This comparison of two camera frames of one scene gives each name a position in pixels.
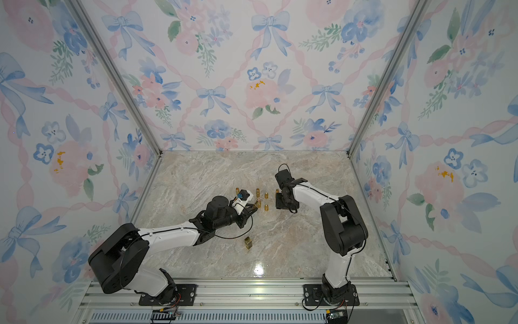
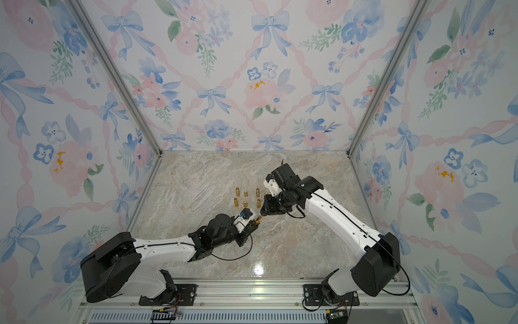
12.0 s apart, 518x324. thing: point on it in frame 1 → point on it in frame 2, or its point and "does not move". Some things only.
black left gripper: (245, 214) → (245, 233)
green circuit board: (336, 316) does not move
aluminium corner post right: (419, 11) does not move
